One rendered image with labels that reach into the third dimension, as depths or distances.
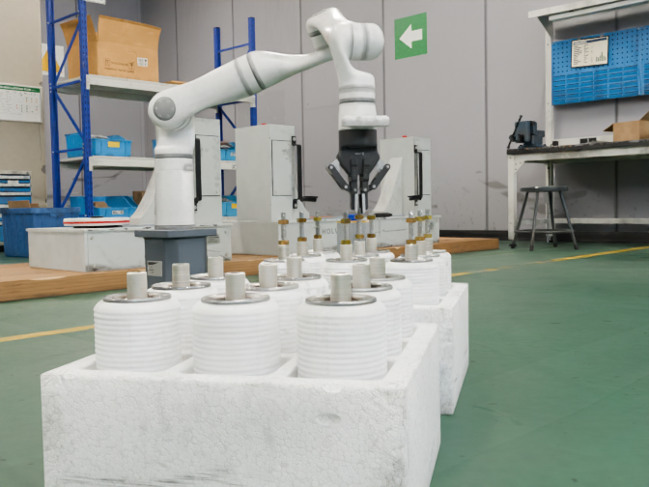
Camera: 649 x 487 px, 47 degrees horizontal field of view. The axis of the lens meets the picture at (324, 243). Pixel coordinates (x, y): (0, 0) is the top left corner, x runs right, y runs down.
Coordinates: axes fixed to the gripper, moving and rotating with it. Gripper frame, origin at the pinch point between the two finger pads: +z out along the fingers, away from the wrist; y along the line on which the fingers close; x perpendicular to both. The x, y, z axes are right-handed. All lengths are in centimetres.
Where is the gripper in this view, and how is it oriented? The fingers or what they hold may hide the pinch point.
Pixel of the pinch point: (358, 203)
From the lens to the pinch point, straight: 145.3
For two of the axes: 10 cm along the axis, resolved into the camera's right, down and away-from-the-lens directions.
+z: 0.2, 10.0, 0.6
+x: 2.0, 0.5, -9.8
